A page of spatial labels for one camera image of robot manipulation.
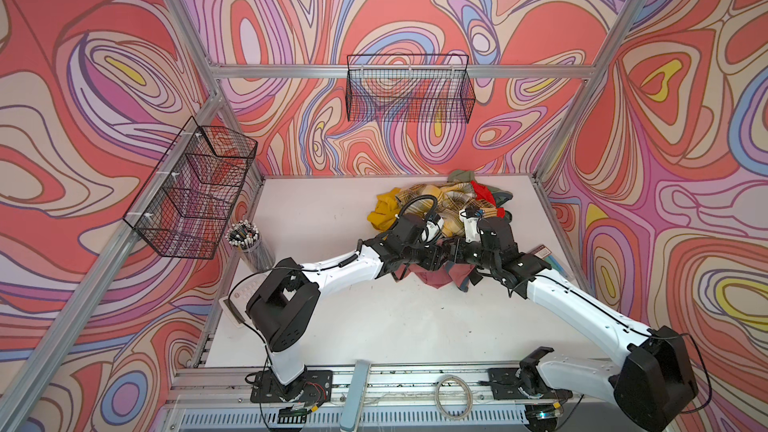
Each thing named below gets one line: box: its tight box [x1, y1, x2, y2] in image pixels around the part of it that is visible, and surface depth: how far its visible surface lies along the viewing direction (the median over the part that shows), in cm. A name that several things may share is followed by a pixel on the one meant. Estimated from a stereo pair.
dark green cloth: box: [488, 187, 513, 215], surface depth 110 cm
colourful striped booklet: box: [532, 244, 568, 278], surface depth 98 cm
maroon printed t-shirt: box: [392, 261, 475, 292], surface depth 88 cm
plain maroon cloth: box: [404, 263, 474, 289], surface depth 88 cm
